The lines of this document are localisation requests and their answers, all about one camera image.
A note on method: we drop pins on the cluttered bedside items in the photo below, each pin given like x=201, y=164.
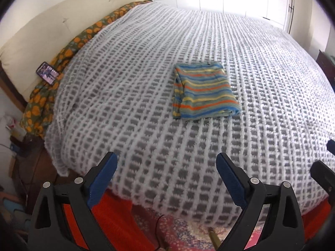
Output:
x=30, y=167

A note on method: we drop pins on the dark wooden side furniture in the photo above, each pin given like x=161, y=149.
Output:
x=327, y=64

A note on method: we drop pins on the cream padded headboard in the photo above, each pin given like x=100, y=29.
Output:
x=42, y=38

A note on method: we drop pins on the white grey checkered blanket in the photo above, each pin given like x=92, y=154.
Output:
x=168, y=89

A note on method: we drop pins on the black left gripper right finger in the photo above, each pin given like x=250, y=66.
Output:
x=270, y=217

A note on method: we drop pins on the smartphone with lit screen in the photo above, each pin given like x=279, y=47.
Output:
x=47, y=73

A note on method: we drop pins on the colourful striped knit sweater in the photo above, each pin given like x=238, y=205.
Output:
x=202, y=90

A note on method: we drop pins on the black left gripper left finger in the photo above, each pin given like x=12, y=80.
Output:
x=49, y=229

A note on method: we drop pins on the red patterned floor rug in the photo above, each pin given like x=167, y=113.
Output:
x=166, y=232

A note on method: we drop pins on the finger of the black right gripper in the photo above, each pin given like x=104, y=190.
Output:
x=324, y=176

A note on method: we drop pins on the orange floral green bedsheet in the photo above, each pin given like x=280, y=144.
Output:
x=39, y=112

